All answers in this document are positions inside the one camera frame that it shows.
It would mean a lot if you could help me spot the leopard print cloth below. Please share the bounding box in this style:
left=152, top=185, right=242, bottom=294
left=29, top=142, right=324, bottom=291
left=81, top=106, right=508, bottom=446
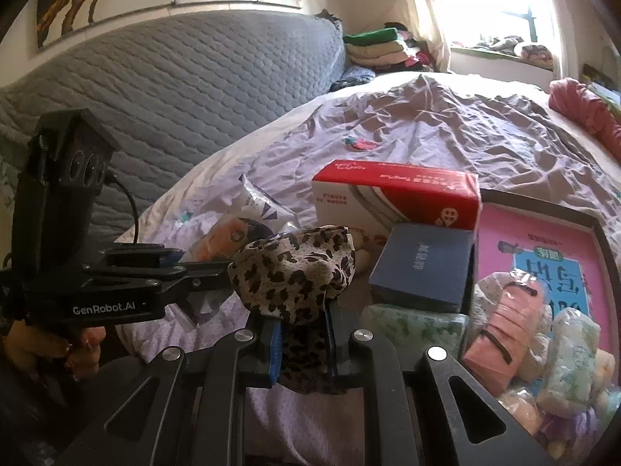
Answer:
left=227, top=224, right=358, bottom=397

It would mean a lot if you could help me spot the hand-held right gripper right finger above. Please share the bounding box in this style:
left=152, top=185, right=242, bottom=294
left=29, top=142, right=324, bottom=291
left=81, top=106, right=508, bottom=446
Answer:
left=324, top=301, right=556, bottom=466

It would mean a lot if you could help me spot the black shallow box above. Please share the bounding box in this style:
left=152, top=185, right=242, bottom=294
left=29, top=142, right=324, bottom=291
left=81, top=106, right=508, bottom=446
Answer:
left=472, top=188, right=621, bottom=463

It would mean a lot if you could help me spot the pink picture book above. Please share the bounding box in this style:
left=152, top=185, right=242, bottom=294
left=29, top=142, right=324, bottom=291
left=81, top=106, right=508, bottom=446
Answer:
left=477, top=203, right=618, bottom=350

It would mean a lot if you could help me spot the pink quilt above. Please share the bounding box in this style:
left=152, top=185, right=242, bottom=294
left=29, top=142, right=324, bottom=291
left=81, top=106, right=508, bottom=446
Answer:
left=548, top=78, right=621, bottom=166

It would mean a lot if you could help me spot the white packet with purple triangles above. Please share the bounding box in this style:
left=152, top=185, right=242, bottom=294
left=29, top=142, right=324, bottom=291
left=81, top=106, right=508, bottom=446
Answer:
left=237, top=174, right=298, bottom=230

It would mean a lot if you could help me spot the dark patterned cloth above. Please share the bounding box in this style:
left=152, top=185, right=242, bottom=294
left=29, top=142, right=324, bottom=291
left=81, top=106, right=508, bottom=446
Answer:
left=329, top=64, right=378, bottom=94

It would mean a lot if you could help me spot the person's left hand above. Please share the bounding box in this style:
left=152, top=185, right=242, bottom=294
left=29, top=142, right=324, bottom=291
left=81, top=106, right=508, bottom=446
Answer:
left=9, top=321, right=106, bottom=383

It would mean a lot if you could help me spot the orange printed packet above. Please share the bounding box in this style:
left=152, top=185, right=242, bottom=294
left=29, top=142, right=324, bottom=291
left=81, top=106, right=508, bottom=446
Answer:
left=191, top=217, right=273, bottom=264

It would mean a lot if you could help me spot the green white tissue pack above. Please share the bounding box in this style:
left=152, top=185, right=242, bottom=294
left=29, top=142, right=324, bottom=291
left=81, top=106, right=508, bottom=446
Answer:
left=360, top=302, right=470, bottom=366
left=536, top=307, right=603, bottom=417

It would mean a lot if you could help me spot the lilac bed sheet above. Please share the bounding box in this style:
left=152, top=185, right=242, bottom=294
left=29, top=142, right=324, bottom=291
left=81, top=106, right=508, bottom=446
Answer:
left=115, top=72, right=621, bottom=466

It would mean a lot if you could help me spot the cream curtain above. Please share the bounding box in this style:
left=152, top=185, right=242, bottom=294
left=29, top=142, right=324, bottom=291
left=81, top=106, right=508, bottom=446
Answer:
left=382, top=0, right=453, bottom=75

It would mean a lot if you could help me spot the pink cloth with black straps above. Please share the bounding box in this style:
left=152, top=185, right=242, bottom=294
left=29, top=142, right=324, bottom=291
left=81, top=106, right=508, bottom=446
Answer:
left=462, top=280, right=540, bottom=397

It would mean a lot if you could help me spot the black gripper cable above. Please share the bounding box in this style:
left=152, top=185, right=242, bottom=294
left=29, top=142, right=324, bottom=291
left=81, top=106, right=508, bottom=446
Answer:
left=104, top=171, right=142, bottom=247

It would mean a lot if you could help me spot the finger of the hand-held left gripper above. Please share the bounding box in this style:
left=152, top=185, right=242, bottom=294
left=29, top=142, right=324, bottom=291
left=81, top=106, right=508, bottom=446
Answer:
left=99, top=244, right=184, bottom=269
left=146, top=258, right=237, bottom=325

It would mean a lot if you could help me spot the window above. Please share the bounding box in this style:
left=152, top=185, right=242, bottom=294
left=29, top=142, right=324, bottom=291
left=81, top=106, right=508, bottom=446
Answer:
left=427, top=0, right=560, bottom=50

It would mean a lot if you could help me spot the grey quilted headboard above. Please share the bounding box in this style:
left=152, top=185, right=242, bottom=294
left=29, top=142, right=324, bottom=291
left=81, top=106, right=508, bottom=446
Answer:
left=0, top=9, right=349, bottom=265

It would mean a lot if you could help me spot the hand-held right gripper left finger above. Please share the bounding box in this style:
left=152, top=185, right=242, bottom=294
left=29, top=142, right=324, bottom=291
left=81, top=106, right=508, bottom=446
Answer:
left=63, top=318, right=284, bottom=466

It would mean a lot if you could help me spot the pile of clothes on windowsill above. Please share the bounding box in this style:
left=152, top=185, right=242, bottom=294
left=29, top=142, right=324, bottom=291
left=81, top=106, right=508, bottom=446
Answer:
left=460, top=35, right=555, bottom=68

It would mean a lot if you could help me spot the dark blue box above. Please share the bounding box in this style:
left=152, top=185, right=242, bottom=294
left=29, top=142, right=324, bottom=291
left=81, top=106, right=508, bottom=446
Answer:
left=368, top=222, right=477, bottom=315

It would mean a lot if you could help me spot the red and white box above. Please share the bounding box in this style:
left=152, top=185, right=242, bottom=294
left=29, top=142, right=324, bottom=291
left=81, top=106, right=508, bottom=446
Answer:
left=310, top=158, right=483, bottom=235

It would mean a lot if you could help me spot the stack of books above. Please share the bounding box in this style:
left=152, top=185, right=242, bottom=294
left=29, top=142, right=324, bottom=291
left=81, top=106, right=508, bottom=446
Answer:
left=581, top=62, right=621, bottom=108

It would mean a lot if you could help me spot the stack of folded clothes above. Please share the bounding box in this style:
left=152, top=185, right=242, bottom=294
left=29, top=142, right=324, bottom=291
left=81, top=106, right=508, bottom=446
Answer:
left=342, top=22, right=434, bottom=75

